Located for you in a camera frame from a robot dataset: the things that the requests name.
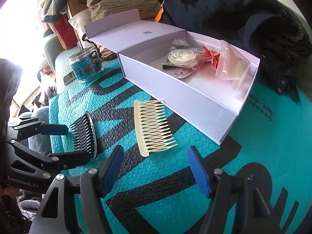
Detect navy jacket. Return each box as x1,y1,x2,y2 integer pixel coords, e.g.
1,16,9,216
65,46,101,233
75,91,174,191
161,0,308,103

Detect pile of hanging clothes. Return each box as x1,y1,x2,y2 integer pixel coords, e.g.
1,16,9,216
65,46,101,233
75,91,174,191
40,0,86,23

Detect pink cone-shaped packet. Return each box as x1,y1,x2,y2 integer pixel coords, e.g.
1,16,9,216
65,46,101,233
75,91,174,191
174,68,195,79

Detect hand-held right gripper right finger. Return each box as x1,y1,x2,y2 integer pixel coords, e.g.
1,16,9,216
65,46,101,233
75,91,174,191
186,146,278,234

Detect red-topped zip bag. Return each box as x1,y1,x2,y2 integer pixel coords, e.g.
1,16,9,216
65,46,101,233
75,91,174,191
215,40,251,98

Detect brown knitted blanket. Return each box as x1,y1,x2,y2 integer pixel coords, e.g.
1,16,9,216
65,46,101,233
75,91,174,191
84,0,166,21

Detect printed brown cardboard box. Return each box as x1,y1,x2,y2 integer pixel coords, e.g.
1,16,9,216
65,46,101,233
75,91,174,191
66,0,89,25

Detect white cardboard box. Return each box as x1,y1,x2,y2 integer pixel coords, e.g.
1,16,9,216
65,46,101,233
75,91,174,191
83,8,261,146

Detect white item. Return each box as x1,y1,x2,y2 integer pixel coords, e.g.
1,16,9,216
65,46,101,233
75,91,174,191
168,38,210,71

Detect clear jar with blue label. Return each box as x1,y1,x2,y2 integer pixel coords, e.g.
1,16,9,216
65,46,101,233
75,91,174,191
68,45,104,83

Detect brown patterned pillow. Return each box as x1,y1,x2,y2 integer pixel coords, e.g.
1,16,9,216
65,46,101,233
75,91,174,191
94,41,117,60

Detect grey fleece cushion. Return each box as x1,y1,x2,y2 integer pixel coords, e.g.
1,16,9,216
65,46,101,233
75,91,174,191
18,106,53,149

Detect teal patterned mat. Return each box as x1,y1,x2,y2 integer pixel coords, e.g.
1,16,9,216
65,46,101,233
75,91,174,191
47,61,312,234

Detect black hair comb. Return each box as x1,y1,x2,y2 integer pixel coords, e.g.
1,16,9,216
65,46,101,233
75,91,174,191
70,111,98,160

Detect red candy packet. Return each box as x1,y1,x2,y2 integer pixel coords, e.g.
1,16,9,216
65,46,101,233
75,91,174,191
202,46,223,67

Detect white paper bag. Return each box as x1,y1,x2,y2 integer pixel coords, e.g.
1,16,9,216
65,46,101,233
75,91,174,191
68,7,92,30

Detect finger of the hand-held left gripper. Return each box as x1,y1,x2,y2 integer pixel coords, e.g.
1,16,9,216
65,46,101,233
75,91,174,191
7,118,69,140
8,141,91,178

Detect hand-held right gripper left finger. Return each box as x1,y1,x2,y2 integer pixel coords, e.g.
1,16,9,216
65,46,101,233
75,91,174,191
30,145,125,234

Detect cream hair comb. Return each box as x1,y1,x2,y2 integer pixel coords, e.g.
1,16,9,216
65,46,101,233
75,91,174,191
134,99,179,158

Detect dark smartphone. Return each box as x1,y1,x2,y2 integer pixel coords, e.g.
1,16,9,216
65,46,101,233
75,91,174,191
63,72,76,85

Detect red paper bag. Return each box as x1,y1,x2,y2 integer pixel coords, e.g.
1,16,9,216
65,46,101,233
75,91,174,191
50,17,81,50

